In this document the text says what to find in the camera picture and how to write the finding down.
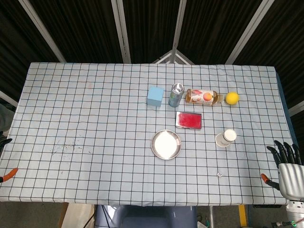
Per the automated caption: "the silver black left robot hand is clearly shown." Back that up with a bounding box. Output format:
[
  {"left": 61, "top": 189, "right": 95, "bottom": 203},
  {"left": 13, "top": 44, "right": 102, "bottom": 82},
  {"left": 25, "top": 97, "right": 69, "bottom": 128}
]
[{"left": 0, "top": 131, "right": 19, "bottom": 183}]

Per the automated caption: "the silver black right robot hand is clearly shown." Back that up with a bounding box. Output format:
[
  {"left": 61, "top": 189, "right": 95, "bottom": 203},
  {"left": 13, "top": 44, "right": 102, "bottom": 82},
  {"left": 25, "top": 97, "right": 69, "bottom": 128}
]
[{"left": 260, "top": 140, "right": 304, "bottom": 200}]

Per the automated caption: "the white paper cup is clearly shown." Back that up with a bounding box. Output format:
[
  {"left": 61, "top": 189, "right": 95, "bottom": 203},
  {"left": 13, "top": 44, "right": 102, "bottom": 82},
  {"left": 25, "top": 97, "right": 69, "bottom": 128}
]
[{"left": 215, "top": 129, "right": 238, "bottom": 148}]

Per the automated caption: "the silver round plate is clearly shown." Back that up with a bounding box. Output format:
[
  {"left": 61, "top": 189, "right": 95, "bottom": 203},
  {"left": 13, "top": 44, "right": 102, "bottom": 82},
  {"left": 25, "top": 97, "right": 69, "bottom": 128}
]
[{"left": 151, "top": 129, "right": 182, "bottom": 160}]

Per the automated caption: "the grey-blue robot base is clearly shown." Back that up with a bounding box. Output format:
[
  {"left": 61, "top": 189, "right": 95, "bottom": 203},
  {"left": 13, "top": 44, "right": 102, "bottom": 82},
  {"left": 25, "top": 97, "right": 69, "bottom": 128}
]
[{"left": 95, "top": 205, "right": 198, "bottom": 228}]

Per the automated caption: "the blue checked tablecloth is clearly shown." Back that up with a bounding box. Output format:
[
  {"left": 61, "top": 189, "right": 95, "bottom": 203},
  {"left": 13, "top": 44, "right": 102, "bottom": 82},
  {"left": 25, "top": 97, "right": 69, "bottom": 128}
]
[{"left": 0, "top": 62, "right": 299, "bottom": 207}]

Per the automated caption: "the yellow ball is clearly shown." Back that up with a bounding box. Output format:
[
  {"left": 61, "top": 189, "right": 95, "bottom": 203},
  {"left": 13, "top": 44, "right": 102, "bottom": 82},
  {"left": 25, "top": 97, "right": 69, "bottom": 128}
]
[{"left": 225, "top": 91, "right": 240, "bottom": 105}]

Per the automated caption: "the red ink pad case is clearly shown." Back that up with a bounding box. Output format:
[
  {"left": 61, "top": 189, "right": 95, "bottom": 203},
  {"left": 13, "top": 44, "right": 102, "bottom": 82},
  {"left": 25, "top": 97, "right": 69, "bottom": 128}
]
[{"left": 175, "top": 111, "right": 203, "bottom": 130}]

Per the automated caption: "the peach tea plastic bottle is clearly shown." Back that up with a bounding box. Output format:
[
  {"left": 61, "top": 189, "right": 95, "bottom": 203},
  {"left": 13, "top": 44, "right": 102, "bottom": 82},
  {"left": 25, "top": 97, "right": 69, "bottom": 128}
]
[{"left": 185, "top": 88, "right": 225, "bottom": 106}]

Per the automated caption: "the green silver can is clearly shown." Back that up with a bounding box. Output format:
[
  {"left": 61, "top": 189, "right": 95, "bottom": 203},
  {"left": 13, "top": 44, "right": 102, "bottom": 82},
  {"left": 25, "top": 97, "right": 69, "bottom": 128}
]
[{"left": 168, "top": 83, "right": 185, "bottom": 107}]

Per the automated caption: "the light blue cube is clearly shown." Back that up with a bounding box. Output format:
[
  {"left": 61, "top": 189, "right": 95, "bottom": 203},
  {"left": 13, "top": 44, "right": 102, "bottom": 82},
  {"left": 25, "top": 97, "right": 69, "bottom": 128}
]
[{"left": 147, "top": 86, "right": 165, "bottom": 107}]

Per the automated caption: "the white metal frame post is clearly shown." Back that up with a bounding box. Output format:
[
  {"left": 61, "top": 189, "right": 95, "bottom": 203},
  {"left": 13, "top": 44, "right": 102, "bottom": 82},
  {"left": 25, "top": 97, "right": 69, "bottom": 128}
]
[
  {"left": 111, "top": 0, "right": 132, "bottom": 64},
  {"left": 0, "top": 90, "right": 19, "bottom": 107},
  {"left": 288, "top": 101, "right": 304, "bottom": 117},
  {"left": 225, "top": 0, "right": 276, "bottom": 64},
  {"left": 18, "top": 0, "right": 67, "bottom": 63},
  {"left": 171, "top": 0, "right": 188, "bottom": 52}
]

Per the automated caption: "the white triangular frame brace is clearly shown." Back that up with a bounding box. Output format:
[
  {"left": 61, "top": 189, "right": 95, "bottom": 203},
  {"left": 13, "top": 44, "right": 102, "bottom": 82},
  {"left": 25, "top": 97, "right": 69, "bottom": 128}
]
[{"left": 152, "top": 49, "right": 195, "bottom": 65}]

